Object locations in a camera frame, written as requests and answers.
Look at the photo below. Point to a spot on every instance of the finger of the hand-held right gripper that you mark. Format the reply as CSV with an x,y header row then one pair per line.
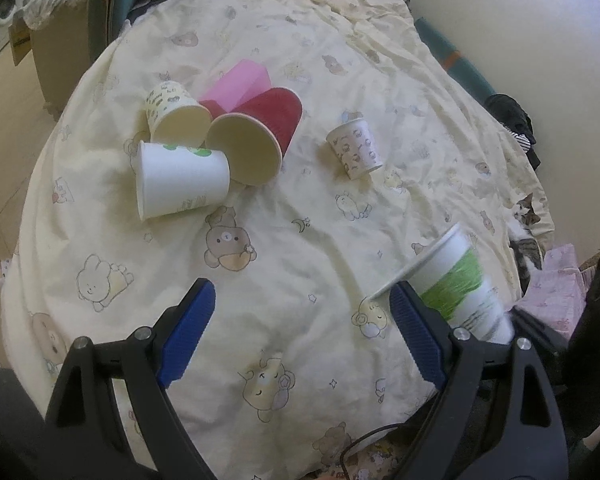
x,y
540,332

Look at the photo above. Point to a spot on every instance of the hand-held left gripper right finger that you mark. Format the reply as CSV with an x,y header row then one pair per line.
x,y
420,337

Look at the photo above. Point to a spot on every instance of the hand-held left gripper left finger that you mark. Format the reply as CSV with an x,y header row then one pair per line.
x,y
190,332

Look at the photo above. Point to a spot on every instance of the white cup with green band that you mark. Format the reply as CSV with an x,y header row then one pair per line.
x,y
450,280

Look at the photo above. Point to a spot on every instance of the white cup with green dots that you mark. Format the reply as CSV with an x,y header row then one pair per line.
x,y
180,180

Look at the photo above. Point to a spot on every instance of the small white patterned cup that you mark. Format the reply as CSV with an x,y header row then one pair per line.
x,y
356,147

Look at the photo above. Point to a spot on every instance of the red paper cup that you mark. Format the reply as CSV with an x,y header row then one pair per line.
x,y
260,135

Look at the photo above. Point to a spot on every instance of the cream patterned paper cup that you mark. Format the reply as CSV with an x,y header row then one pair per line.
x,y
172,110

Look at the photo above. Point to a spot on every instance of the pink printed cloth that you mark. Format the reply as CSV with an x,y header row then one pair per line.
x,y
560,285

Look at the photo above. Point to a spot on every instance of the tabby cat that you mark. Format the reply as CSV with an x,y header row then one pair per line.
x,y
526,245

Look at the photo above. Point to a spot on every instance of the cream bear print blanket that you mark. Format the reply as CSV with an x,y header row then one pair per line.
x,y
300,240

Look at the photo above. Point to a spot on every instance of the dark clothing pile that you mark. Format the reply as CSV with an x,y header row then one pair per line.
x,y
517,122

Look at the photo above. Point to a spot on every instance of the pink box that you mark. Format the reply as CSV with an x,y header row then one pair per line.
x,y
237,82

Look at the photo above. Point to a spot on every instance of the teal rolled mat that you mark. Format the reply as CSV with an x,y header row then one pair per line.
x,y
455,62

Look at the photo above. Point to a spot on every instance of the beige fabric covered basket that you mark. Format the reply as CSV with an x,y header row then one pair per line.
x,y
60,45

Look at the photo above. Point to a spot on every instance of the cardboard box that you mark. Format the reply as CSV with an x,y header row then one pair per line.
x,y
21,42

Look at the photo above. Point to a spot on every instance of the dark green cloth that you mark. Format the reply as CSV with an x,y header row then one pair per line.
x,y
105,0

